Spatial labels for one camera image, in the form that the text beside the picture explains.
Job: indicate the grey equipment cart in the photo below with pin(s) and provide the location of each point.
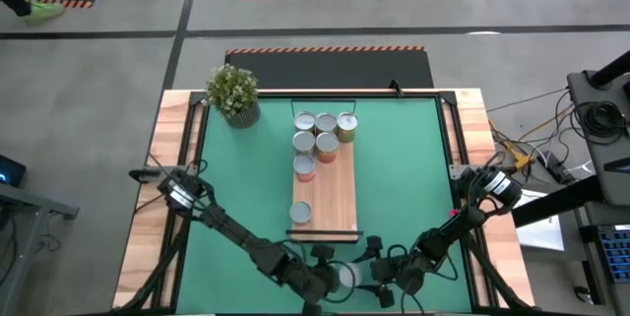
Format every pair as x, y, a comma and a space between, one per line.
598, 158

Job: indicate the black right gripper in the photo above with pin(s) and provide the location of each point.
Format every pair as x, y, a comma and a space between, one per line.
398, 271

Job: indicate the white paper sheet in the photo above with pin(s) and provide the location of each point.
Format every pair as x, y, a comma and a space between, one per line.
541, 234

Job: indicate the carrot picture tin can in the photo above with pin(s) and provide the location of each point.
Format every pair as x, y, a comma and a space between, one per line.
349, 276

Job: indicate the small black clamp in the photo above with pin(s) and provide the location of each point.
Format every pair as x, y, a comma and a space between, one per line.
396, 87

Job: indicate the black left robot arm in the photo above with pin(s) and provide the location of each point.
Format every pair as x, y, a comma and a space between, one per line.
236, 230

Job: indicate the tomatoes label tin can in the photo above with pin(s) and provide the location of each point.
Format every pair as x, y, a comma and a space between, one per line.
326, 121

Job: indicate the mixed fruit label tin can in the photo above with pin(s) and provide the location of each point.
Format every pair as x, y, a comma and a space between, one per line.
304, 167

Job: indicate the black device with blue light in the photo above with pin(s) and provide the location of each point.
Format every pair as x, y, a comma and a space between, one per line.
12, 170

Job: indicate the black diagonal beam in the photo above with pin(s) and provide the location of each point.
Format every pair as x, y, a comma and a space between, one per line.
556, 201

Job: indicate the black power brick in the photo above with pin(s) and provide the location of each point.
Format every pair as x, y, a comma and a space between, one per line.
556, 168

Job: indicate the blue key panel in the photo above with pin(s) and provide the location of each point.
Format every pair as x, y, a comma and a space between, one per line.
617, 254

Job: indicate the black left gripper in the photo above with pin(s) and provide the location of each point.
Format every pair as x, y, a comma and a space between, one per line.
315, 281

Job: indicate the cherries label tin can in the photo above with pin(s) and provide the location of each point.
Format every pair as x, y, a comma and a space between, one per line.
304, 120

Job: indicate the wooden shelf with black frame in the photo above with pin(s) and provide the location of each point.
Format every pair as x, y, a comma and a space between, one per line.
330, 193

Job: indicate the red tag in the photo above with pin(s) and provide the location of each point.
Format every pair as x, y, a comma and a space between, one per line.
453, 212

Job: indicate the pineapple label tin can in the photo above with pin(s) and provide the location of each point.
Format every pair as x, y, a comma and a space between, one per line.
327, 147

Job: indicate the short orange slices tin can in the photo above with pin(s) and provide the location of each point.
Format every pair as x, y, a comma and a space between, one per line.
300, 211

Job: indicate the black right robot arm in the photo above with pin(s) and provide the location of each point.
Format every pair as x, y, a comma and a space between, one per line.
458, 222

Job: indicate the black pole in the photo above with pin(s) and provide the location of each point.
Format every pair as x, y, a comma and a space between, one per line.
610, 69

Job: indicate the grey side table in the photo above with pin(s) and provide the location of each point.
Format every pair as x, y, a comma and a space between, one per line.
34, 201

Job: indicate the potted plant in striped pot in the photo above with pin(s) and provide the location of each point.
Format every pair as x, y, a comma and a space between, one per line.
231, 89

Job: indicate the green yellow label tin can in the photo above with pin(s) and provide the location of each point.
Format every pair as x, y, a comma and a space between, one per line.
347, 126

